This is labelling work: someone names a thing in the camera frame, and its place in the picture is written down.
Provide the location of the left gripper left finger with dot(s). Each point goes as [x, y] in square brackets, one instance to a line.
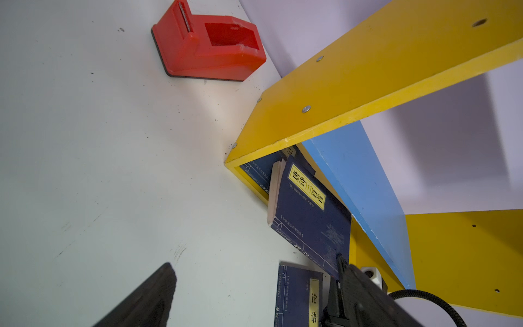
[149, 304]

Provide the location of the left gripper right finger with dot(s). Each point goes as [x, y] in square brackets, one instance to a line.
[354, 300]

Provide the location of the dark purple book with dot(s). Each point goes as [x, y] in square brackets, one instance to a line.
[298, 297]
[308, 216]

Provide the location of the blue book yellow label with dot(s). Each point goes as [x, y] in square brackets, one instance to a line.
[260, 170]

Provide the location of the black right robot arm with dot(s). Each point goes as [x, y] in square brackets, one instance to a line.
[452, 313]

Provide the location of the yellow shelf pink blue boards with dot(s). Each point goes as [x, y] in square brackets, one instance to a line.
[405, 51]

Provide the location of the red tape dispenser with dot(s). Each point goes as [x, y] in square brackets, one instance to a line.
[207, 46]

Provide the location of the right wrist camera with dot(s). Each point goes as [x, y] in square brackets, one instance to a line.
[375, 276]

